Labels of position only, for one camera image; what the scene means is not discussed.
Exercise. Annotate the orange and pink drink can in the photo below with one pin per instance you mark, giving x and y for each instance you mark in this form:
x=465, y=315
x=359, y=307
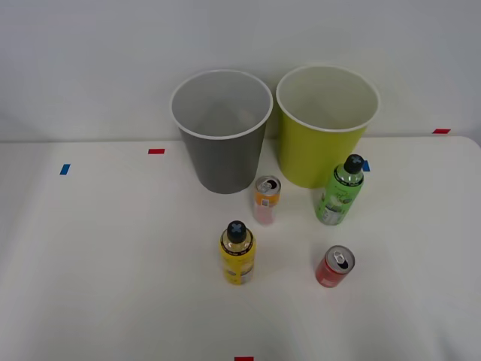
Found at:
x=267, y=205

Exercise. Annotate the red drink can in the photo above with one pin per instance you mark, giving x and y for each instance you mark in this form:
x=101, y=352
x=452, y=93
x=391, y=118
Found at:
x=332, y=272

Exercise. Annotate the yellow label plastic bottle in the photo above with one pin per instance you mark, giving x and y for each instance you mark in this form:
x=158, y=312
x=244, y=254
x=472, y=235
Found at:
x=237, y=259

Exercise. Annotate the grey plastic waste bin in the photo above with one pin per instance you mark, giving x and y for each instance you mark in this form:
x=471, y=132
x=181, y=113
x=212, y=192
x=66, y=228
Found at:
x=225, y=165

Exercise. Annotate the green label plastic bottle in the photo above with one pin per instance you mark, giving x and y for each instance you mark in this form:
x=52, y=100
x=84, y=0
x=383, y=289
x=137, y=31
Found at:
x=338, y=199

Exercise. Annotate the yellow-green plastic waste bin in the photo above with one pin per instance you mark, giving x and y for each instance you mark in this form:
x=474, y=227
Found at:
x=315, y=154

